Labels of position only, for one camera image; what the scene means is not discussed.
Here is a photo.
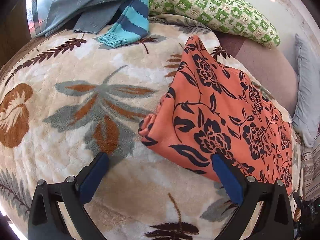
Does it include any blue-grey garment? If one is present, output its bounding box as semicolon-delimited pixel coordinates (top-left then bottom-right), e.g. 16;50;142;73
35;0;155;38

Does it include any striped floral sofa cover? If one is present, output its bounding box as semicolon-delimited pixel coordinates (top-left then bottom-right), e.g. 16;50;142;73
301;140;320;203

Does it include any wooden door with patterned glass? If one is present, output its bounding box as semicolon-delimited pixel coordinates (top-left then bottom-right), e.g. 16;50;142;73
0;0;58;65

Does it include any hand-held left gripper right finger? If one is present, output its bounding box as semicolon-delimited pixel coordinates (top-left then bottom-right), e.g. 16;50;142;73
211;153;294;240

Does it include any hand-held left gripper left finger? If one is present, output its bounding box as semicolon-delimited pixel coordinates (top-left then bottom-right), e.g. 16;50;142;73
27;152;110;240

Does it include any orange floral shirt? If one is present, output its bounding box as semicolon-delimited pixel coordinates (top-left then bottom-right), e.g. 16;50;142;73
138;35;293;197

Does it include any green checked pillow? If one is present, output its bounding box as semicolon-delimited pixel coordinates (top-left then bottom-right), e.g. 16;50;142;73
147;0;281;47

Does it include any leaf print plush blanket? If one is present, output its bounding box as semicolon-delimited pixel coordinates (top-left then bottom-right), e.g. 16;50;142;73
0;12;304;240

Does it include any pink seat cushion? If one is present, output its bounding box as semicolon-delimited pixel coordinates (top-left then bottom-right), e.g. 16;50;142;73
220;34;299;115

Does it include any blue-grey pillow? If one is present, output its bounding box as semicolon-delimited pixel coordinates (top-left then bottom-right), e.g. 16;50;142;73
292;34;320;148

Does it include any blue striped sweater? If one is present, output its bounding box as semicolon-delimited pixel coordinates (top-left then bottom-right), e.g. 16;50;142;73
98;0;150;48

